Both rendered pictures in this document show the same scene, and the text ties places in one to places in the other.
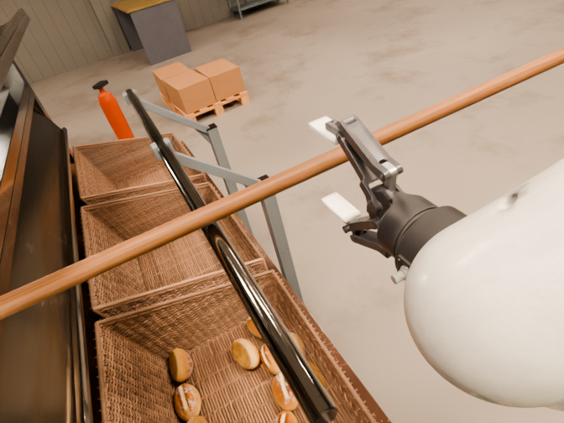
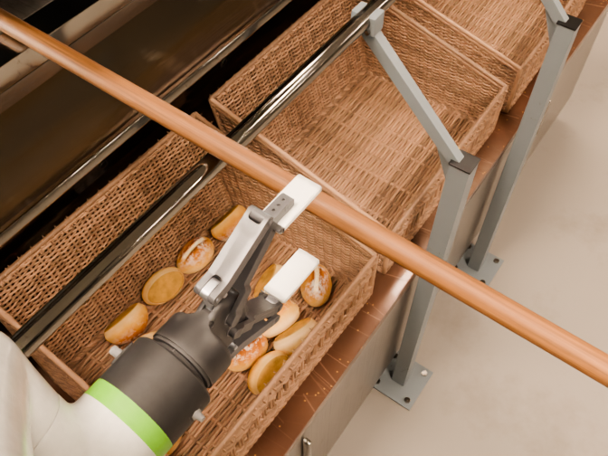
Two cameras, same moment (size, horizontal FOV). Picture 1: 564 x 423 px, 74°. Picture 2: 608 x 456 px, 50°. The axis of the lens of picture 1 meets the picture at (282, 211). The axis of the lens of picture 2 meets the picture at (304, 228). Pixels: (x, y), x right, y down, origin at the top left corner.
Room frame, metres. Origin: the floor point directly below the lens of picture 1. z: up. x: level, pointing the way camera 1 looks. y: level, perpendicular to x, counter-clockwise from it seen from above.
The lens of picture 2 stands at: (0.22, -0.43, 1.82)
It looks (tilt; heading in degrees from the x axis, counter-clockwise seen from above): 54 degrees down; 54
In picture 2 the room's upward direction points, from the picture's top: straight up
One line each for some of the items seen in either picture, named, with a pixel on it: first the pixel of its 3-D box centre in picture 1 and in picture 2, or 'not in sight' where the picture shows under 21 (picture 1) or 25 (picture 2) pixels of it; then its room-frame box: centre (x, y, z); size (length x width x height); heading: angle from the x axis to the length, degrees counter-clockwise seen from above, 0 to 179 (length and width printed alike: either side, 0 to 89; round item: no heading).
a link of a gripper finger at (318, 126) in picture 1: (330, 129); (289, 203); (0.45, -0.09, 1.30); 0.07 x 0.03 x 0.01; 18
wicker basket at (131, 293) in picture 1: (172, 246); (365, 115); (1.00, 0.40, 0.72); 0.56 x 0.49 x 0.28; 19
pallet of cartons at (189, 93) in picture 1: (198, 86); not in sight; (4.28, 0.56, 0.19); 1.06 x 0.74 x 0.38; 20
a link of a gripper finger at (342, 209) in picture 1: (340, 206); (291, 275); (0.45, -0.09, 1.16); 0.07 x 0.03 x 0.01; 18
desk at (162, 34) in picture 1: (150, 27); not in sight; (7.27, 1.39, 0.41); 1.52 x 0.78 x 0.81; 21
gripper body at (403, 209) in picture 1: (396, 217); (210, 330); (0.33, -0.13, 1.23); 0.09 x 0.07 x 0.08; 18
